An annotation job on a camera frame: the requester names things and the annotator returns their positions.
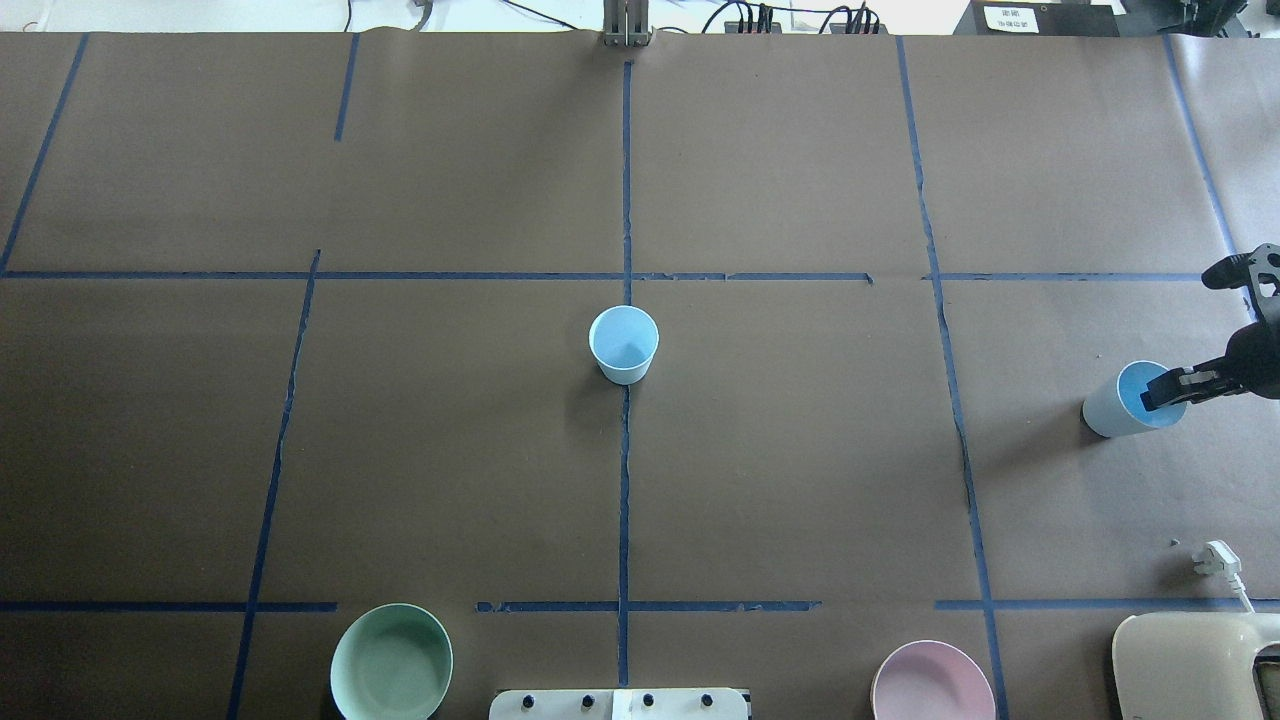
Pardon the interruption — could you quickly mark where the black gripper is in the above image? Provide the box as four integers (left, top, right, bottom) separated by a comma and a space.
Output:
1140, 322, 1279, 413

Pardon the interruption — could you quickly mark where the light blue cup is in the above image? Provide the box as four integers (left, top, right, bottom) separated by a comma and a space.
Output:
588, 305, 660, 386
1082, 360, 1188, 439

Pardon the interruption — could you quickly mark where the white power plug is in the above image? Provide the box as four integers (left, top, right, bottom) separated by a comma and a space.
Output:
1192, 539, 1256, 614

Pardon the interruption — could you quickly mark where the cream toaster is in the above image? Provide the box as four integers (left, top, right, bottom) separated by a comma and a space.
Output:
1111, 611, 1279, 719

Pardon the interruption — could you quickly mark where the black box with label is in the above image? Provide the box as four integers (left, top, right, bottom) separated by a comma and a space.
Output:
952, 1, 1120, 37

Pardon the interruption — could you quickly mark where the pink bowl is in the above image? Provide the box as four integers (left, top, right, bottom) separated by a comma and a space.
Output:
869, 641, 997, 719

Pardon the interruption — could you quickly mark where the black power strip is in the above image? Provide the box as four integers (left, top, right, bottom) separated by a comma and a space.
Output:
699, 1, 890, 36

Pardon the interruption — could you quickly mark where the green bowl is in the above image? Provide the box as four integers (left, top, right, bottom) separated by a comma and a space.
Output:
329, 603, 454, 719

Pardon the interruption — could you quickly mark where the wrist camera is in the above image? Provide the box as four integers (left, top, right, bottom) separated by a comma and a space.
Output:
1199, 243, 1279, 327

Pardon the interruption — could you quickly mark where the aluminium frame post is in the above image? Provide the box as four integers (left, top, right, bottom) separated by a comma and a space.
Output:
602, 0, 653, 47

